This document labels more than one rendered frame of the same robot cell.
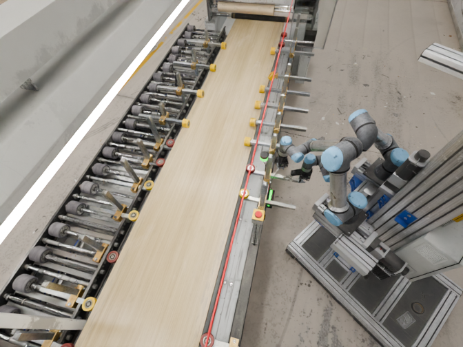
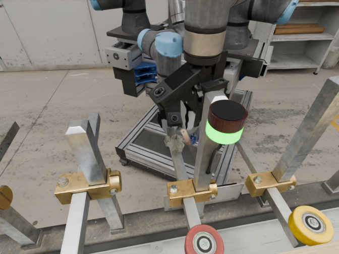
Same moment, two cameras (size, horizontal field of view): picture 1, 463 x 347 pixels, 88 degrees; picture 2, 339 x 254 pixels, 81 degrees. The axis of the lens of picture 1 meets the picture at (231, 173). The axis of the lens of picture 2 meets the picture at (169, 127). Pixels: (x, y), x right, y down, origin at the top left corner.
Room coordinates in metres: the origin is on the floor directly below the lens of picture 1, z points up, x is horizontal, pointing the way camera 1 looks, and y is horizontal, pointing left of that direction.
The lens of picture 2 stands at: (1.30, -0.07, 1.36)
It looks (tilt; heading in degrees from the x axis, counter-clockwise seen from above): 42 degrees down; 243
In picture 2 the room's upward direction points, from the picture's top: straight up
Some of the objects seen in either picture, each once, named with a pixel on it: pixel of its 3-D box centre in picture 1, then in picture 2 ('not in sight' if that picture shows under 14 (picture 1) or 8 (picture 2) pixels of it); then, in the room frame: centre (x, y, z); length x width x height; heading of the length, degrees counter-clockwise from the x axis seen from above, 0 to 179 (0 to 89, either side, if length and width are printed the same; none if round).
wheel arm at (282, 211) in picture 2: (267, 202); (257, 171); (0.87, -0.28, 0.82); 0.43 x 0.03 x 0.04; 73
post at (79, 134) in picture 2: (271, 152); (105, 195); (1.32, -0.37, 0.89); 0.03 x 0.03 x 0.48; 73
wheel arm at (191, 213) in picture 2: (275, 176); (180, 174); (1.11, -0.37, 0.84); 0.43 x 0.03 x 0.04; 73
